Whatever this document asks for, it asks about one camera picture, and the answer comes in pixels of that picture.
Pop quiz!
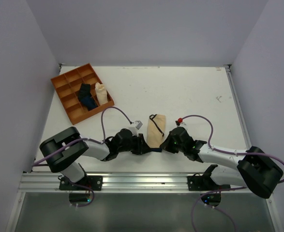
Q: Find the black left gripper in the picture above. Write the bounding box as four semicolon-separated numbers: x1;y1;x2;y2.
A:
118;132;151;154

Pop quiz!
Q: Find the beige underwear with dark trim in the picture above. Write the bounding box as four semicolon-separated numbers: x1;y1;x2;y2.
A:
147;114;166;152

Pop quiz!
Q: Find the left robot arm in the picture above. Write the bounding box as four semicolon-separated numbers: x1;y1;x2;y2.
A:
34;127;152;190

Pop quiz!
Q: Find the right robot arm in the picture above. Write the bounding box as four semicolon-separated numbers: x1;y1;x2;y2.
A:
160;127;284;199

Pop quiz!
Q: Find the rolled beige underwear in tray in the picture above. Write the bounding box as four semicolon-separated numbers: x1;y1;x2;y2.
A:
95;82;108;105

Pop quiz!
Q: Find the rolled navy underwear in tray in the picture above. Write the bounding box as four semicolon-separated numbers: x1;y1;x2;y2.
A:
80;96;98;111

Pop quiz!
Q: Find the rolled black underwear in tray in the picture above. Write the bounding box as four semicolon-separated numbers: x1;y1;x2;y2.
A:
77;83;91;101

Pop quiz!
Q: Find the orange compartment tray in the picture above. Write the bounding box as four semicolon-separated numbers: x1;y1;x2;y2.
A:
51;63;115;125

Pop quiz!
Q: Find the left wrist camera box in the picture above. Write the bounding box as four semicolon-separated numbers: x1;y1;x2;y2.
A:
128;120;143;135

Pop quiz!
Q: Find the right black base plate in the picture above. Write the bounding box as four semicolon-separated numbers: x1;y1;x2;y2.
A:
187;174;231;191

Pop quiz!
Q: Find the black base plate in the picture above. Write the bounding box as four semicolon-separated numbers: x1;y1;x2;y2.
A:
187;174;231;191
59;175;103;191

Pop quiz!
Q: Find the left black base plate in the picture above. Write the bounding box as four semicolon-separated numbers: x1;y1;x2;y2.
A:
59;175;103;191

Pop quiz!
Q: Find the aluminium right side rail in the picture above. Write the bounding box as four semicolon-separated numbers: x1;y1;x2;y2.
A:
224;64;252;149

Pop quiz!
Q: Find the aluminium rail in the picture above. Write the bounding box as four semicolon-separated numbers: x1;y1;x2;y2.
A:
17;172;274;193
224;64;252;149

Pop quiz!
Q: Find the aluminium front rail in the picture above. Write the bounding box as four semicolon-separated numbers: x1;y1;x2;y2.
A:
17;172;274;193

